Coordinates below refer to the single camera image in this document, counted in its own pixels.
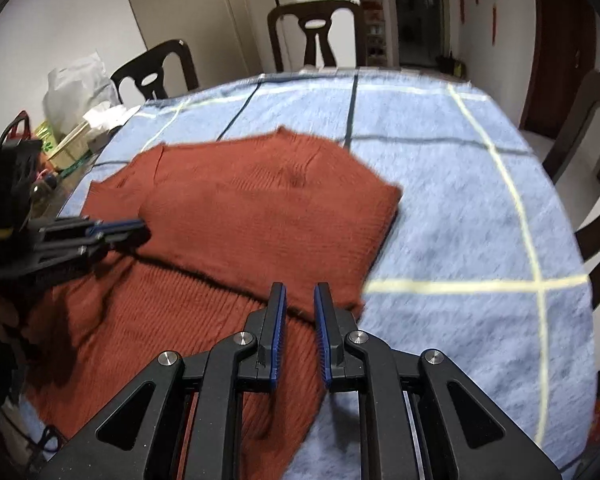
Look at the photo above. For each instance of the beige woven basket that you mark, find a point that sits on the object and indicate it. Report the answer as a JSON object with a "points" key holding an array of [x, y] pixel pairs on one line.
{"points": [[73, 146]]}

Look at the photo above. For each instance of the blue plaid blanket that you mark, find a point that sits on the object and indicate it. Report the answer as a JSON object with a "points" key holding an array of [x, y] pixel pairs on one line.
{"points": [[481, 262]]}

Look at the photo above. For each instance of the dark wooden chair left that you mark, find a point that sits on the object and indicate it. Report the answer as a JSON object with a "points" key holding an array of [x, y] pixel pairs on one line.
{"points": [[147, 70]]}

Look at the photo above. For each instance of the red plastic basket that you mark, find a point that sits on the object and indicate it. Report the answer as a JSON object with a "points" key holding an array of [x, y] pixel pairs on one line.
{"points": [[19, 128]]}

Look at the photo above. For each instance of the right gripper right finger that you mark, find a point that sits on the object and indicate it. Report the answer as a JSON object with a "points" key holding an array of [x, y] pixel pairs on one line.
{"points": [[421, 417]]}

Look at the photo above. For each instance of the white tissue pack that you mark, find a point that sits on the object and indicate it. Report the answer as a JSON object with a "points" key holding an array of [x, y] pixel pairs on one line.
{"points": [[105, 116]]}

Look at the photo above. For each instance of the dark brown door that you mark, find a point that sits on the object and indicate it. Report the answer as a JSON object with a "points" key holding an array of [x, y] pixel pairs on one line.
{"points": [[564, 52]]}

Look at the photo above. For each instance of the rust red knit sweater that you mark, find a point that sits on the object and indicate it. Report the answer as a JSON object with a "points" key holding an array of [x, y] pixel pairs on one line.
{"points": [[227, 220]]}

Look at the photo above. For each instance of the white plastic bag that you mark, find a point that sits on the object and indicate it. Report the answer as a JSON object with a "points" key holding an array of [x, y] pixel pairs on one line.
{"points": [[75, 89]]}

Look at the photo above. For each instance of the dark wooden chair middle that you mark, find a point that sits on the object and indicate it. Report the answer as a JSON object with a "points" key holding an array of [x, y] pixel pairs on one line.
{"points": [[315, 21]]}

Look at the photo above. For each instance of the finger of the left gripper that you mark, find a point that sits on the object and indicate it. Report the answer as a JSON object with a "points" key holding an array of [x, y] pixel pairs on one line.
{"points": [[122, 242], [88, 227]]}

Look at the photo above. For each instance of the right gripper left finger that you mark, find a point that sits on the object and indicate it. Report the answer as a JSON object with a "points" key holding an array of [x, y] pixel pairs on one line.
{"points": [[181, 417]]}

